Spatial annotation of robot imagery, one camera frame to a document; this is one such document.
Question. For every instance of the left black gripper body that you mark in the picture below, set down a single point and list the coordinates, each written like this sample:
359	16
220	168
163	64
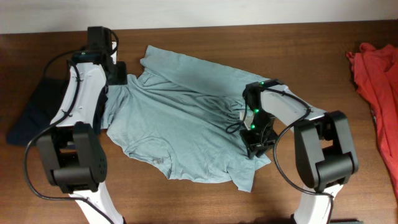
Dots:
119	77

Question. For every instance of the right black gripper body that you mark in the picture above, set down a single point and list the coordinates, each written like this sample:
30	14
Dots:
260	134

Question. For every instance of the light blue t-shirt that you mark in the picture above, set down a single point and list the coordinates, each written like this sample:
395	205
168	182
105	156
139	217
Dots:
175	114

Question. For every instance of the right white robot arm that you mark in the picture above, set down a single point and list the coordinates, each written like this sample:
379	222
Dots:
325	155

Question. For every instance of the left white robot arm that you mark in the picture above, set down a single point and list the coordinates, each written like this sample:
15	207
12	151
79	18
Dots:
70	151

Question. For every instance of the folded dark navy garment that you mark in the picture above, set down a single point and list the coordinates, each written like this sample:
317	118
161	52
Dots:
41	107

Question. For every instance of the dark base at table edge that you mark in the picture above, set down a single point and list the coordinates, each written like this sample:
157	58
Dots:
346	222

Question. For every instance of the red garment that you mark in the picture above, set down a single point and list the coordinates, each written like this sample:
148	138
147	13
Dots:
375	75

